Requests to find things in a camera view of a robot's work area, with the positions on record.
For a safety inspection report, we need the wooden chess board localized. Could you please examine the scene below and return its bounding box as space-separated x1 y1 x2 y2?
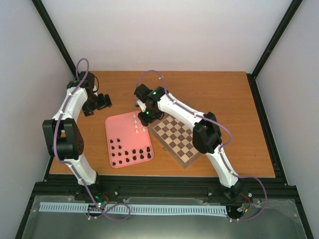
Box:
149 113 201 169

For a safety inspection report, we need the pink plastic tray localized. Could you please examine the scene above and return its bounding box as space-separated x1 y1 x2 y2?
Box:
105 111 154 168

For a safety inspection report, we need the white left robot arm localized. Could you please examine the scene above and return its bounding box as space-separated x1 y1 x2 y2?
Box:
42 71 112 201

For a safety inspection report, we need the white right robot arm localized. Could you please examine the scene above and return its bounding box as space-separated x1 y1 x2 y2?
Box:
134 84 238 189

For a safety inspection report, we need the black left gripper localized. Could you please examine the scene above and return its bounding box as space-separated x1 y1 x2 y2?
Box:
82 94 112 117

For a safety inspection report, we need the light blue cable duct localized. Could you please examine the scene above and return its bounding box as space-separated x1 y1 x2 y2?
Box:
39 202 227 217

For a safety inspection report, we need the black aluminium frame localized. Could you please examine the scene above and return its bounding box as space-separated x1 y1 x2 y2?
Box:
15 0 314 239

